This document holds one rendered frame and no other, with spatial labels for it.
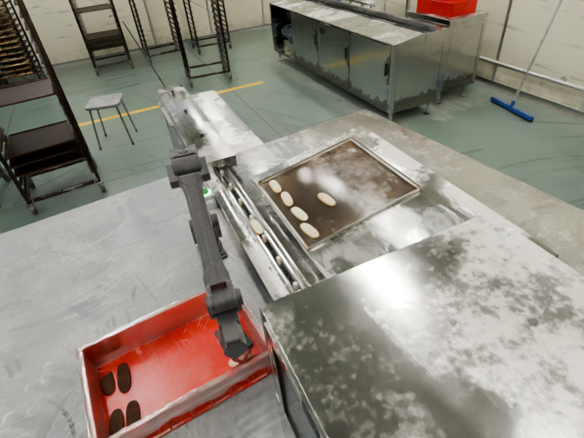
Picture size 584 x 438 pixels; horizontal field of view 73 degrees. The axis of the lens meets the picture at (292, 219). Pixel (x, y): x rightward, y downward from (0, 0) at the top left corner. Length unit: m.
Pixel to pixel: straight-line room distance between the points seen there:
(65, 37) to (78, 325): 7.20
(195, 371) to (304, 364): 0.65
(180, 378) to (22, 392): 0.45
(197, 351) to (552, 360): 0.92
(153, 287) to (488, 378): 1.15
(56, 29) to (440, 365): 8.12
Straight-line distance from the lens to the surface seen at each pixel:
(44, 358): 1.48
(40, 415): 1.36
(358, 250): 1.35
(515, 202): 1.85
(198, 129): 2.30
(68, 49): 8.42
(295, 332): 0.65
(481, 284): 0.76
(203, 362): 1.24
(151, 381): 1.26
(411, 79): 4.23
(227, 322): 0.98
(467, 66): 4.93
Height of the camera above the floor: 1.83
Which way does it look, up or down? 38 degrees down
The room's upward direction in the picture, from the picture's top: 6 degrees counter-clockwise
